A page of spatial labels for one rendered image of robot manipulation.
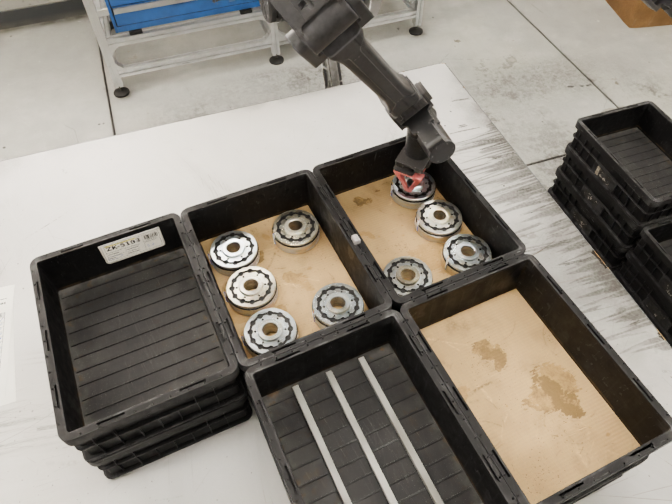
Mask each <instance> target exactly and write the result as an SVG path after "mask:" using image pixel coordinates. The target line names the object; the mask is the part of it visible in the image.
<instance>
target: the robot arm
mask: <svg viewBox="0 0 672 504"><path fill-rule="evenodd" d="M304 1H305V2H306V3H307V4H306V3H305V2H304ZM304 1H303V0H269V2H270V3H271V4H272V5H273V6H274V8H275V9H276V10H277V11H278V12H279V14H280V15H281V16H282V17H283V18H284V20H285V21H286V22H287V23H288V24H289V25H290V27H291V28H292V29H291V30H290V31H289V32H288V33H287V34H286V35H285V37H286V38H287V40H288V42H289V43H290V44H291V46H292V47H293V48H294V50H295V51H296V52H297V53H298V54H299V55H300V56H301V57H303V58H304V59H305V60H306V61H307V62H309V63H310V64H311V65H312V66H314V67H315V68H317V67H318V66H319V65H320V64H322V63H323V62H324V61H325V60H326V59H327V58H328V59H330V60H332V61H337V62H339V63H341V64H343V65H344V66H346V67H347V68H348V69H349V70H350V71H351V72H352V73H353V74H354V75H355V76H357V77H358V78H359V79H360V80H361V81H362V82H363V83H364V84H365V85H366V86H367V87H368V88H369V89H371V90H372V91H373V92H374V93H375V94H376V95H377V96H378V98H379V100H380V101H381V103H382V105H383V106H384V107H385V111H386V112H387V114H388V115H389V117H390V118H391V119H392V120H393V121H394V122H395V123H396V124H397V126H398V127H399V128H400V129H401V130H402V131H403V130H404V129H405V128H407V135H406V143H405V146H404V147H403V149H402V150H401V152H400V153H399V155H398V157H397V158H396V160H395V166H394V170H393V172H394V173H395V175H396V176H397V177H398V179H399V180H400V182H401V183H402V186H403V188H404V190H405V191H407V192H410V193H411V192H412V191H413V189H414V188H415V187H416V186H417V185H418V184H419V183H420V182H421V181H422V179H423V178H424V176H425V174H423V172H424V171H425V170H426V169H427V168H429V166H430V165H431V163H436V164H438V163H442V162H445V161H446V160H448V159H449V158H450V157H451V156H452V155H453V154H454V152H455V149H456V146H455V144H454V142H453V141H452V139H451V138H450V137H449V135H448V134H447V132H446V131H445V130H444V128H443V127H442V125H440V121H439V119H438V118H437V112H436V110H435V109H434V108H433V107H432V106H434V104H433V103H432V102H431V99H433V98H432V96H431V95H430V93H429V92H428V91H427V89H426V88H425V87H424V85H423V84H422V83H421V81H419V82H418V83H415V84H413V83H412V81H411V80H410V79H409V78H408V76H407V75H406V76H404V75H403V74H399V73H397V72H395V71H394V70H393V69H392V68H391V67H390V66H389V64H388V63H387V62H386V61H385V60H384V59H383V58H382V56H381V55H380V54H379V53H378V52H377V51H376V50H375V48H374V47H373V46H372V45H371V44H370V43H369V42H368V40H367V39H366V38H365V37H364V31H363V29H362V27H363V26H365V25H366V24H367V23H368V22H369V21H370V20H371V19H373V18H374V16H373V14H372V12H371V11H370V10H369V9H368V7H367V6H366V5H365V3H364V2H363V0H304ZM404 176H407V177H410V178H412V180H413V181H414V182H413V183H412V185H411V186H410V187H408V185H407V183H406V180H405V177H404Z"/></svg>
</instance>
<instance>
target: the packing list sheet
mask: <svg viewBox="0 0 672 504"><path fill-rule="evenodd" d="M14 287H15V284H14V285H10V286H5V287H0V406H3V405H6V404H9V403H12V402H15V401H16V383H15V358H14V333H13V298H14Z"/></svg>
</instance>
